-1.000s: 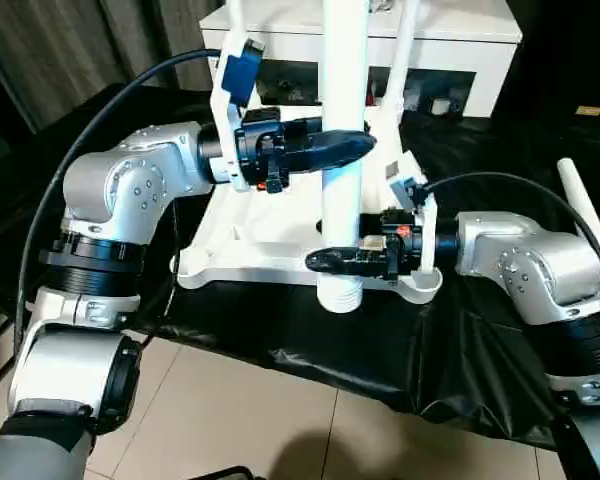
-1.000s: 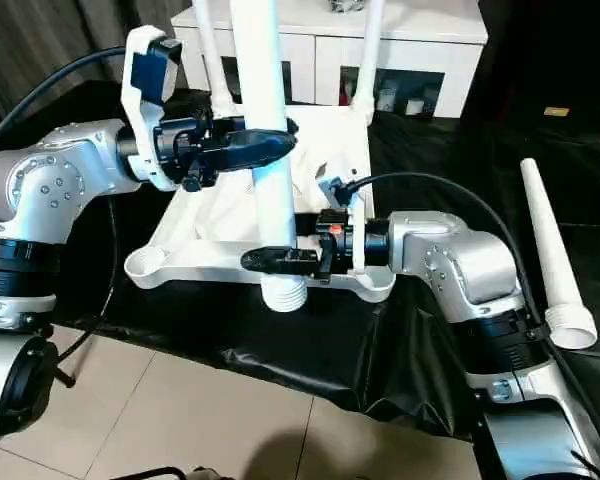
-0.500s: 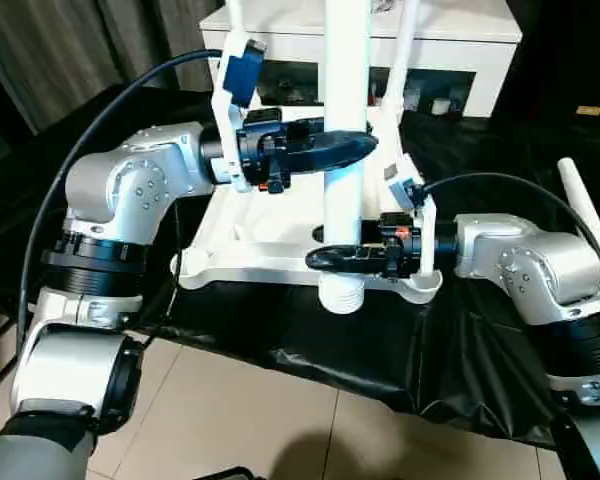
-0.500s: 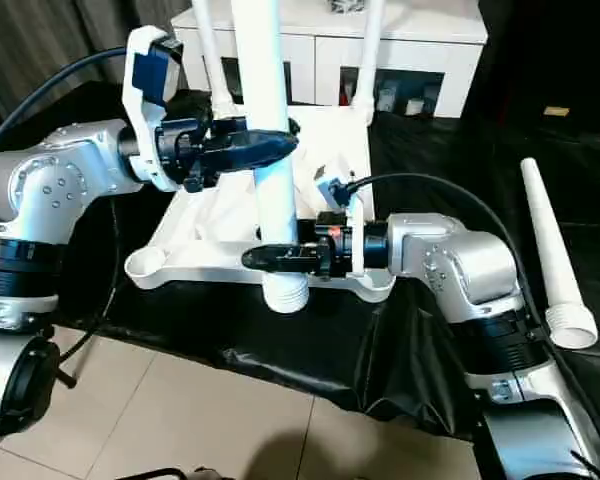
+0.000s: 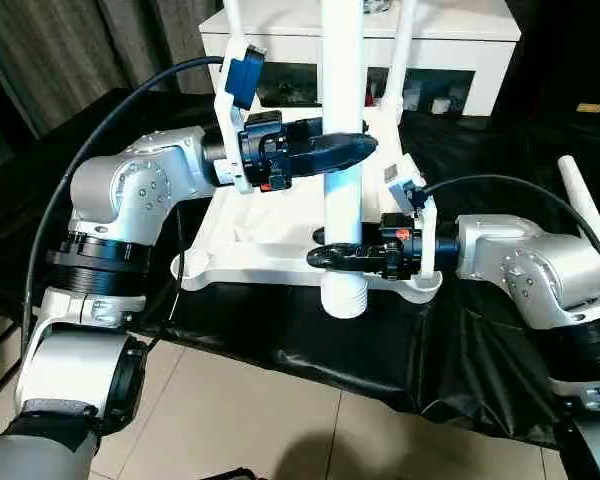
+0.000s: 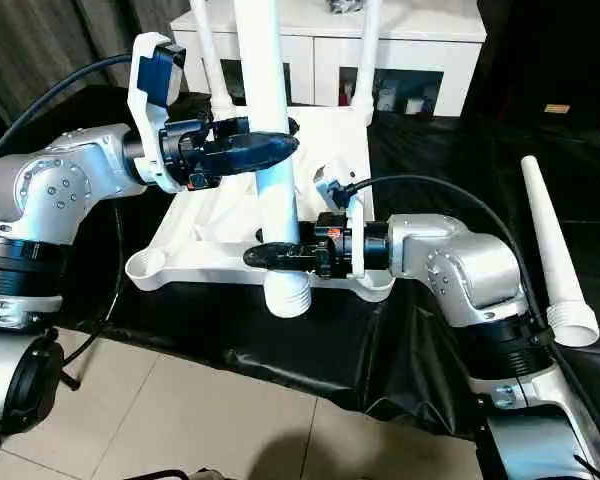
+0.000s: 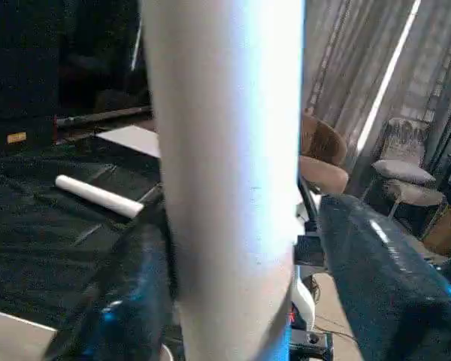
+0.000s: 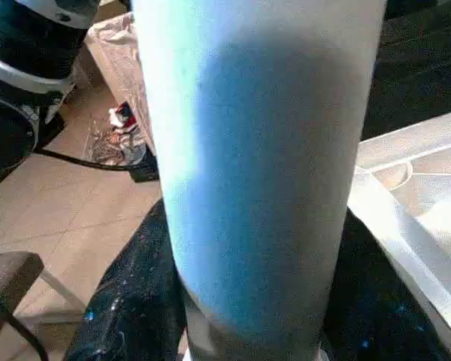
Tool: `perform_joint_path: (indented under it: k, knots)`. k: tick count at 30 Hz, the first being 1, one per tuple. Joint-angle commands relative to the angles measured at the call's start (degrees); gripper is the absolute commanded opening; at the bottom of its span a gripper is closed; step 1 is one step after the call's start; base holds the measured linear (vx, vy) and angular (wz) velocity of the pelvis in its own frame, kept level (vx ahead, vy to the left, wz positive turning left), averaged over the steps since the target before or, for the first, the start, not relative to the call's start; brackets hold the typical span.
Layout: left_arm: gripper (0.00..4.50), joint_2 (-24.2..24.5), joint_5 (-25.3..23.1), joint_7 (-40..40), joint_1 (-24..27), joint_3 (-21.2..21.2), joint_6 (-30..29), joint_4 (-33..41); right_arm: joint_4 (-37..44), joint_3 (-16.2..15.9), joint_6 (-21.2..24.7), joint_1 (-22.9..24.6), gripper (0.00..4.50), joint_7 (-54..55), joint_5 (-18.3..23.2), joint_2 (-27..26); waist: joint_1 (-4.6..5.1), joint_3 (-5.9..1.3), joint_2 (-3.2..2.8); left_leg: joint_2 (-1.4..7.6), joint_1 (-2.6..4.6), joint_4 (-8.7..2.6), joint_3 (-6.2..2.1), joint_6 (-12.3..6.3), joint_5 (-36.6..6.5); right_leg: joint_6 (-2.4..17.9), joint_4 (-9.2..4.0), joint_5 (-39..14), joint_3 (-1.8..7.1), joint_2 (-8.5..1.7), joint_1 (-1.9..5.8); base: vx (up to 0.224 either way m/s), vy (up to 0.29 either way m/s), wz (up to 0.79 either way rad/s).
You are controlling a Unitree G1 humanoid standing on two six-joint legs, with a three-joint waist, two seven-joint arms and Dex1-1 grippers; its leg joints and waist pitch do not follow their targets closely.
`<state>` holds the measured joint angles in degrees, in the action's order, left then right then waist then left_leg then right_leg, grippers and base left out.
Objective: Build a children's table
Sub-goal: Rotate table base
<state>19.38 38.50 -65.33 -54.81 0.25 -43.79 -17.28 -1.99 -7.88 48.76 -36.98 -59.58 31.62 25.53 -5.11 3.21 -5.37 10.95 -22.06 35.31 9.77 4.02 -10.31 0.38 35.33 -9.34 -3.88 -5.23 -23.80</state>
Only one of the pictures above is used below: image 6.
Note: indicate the small white cup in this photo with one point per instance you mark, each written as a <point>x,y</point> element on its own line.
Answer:
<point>413,106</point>

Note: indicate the white sideboard cabinet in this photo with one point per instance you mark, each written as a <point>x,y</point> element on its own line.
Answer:
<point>420,30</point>

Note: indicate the black work mat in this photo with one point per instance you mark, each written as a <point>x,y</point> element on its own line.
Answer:
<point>280,340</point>

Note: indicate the tall white bottle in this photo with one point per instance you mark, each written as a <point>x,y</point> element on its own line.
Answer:
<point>386,95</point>

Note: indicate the white plastic table top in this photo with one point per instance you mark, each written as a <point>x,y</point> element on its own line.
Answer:
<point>330,145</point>

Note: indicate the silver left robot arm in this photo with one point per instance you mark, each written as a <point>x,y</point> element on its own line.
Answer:
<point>55,165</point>

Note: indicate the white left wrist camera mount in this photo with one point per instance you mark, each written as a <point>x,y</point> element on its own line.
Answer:
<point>147,115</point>

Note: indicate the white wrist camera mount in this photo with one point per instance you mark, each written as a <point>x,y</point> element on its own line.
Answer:
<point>357,235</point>
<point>147,115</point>

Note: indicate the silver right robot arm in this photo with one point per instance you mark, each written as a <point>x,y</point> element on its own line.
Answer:
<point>470,260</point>

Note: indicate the white plastic table leg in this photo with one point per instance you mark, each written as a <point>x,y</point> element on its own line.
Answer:
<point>547,235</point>
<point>207,50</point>
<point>367,60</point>
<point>260,60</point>

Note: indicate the grey curtain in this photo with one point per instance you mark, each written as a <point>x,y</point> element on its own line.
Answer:
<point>40,40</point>

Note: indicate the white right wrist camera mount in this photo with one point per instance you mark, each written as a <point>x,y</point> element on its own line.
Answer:
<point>357,235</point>

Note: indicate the dark clutter on cabinet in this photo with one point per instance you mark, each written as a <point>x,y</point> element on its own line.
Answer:
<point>346,5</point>

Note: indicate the small tan box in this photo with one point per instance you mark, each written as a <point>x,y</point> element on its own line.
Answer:
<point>557,108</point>

